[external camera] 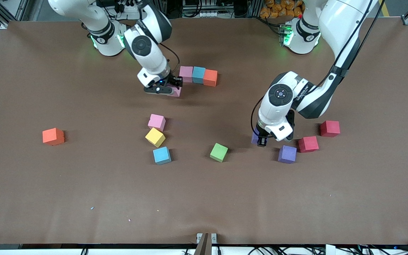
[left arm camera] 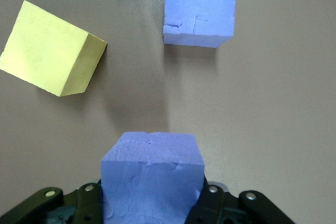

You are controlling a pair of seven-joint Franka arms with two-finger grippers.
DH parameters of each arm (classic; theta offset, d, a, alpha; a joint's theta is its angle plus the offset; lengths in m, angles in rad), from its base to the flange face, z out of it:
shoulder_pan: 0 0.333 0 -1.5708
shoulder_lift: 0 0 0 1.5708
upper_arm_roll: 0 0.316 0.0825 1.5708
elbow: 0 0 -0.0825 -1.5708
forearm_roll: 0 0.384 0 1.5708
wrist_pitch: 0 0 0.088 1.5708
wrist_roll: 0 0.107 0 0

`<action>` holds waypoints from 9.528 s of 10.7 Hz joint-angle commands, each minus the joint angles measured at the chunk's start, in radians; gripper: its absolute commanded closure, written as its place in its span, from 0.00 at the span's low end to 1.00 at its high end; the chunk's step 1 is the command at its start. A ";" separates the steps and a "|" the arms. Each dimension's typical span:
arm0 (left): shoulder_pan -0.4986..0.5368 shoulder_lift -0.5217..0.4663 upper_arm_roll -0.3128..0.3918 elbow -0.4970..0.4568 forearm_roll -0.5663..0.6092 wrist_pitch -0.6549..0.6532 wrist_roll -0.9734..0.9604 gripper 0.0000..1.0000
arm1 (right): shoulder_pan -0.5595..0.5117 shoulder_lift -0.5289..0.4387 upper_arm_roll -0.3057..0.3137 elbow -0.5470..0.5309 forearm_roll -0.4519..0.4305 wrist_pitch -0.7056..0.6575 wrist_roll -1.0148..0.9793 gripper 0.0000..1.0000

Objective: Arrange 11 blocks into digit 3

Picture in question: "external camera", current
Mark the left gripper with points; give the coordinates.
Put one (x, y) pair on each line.
(262, 137)

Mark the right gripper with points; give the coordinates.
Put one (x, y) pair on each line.
(174, 81)

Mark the purple foam cube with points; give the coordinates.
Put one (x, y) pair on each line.
(287, 154)
(254, 138)

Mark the pink foam cube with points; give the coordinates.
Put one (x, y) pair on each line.
(187, 73)
(176, 92)
(156, 123)

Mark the blue foam cube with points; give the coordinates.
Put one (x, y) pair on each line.
(162, 156)
(198, 75)

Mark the orange foam cube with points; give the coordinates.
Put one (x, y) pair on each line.
(53, 137)
(210, 78)

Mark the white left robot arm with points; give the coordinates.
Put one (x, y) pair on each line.
(338, 21)

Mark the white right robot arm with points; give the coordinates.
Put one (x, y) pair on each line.
(154, 60)

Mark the green foam cube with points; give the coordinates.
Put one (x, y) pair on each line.
(219, 152)

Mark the red foam cube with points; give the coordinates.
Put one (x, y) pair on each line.
(308, 144)
(329, 128)

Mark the yellow foam cube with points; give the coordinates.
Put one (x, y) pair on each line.
(155, 137)

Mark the metal equipment rack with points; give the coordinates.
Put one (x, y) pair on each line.
(207, 7)

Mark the brown table cover sheet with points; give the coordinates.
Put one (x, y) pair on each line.
(204, 198)

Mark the white power strip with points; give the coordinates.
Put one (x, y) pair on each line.
(129, 7)

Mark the pile of orange objects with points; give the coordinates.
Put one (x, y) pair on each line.
(278, 10)

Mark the metal table edge bracket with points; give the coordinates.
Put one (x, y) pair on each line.
(214, 238)

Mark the white table edge rail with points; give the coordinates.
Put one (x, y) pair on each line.
(48, 252)

